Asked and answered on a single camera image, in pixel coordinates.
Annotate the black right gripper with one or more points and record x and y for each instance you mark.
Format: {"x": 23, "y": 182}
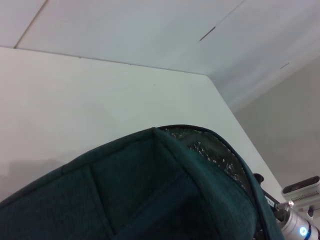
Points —
{"x": 267, "y": 195}

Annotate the dark teal fabric lunch bag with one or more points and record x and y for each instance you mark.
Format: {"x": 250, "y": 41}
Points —
{"x": 125, "y": 195}

